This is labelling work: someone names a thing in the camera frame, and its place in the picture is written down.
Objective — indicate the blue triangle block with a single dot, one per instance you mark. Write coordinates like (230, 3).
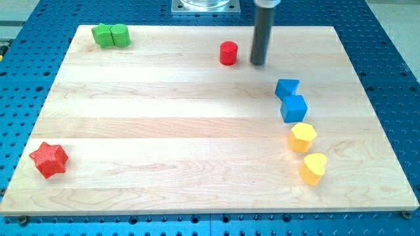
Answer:
(286, 87)

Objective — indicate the red star block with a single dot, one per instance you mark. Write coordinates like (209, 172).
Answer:
(49, 159)

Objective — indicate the yellow hexagon block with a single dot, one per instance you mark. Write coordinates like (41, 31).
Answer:
(301, 137)

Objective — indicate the yellow heart block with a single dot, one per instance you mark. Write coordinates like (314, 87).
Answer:
(313, 168)

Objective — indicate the wooden board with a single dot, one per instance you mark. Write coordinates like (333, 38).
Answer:
(162, 127)

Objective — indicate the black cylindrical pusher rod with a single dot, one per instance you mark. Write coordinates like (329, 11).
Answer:
(264, 19)

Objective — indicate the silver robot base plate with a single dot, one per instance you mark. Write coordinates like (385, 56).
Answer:
(205, 6)

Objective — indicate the blue cube block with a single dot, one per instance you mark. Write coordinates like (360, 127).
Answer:
(293, 108)

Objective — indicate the green cylinder block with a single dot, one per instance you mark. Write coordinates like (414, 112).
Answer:
(120, 35)

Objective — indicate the red cylinder block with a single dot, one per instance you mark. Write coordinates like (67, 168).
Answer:
(228, 53)

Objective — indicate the green star block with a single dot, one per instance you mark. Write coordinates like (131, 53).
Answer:
(102, 35)

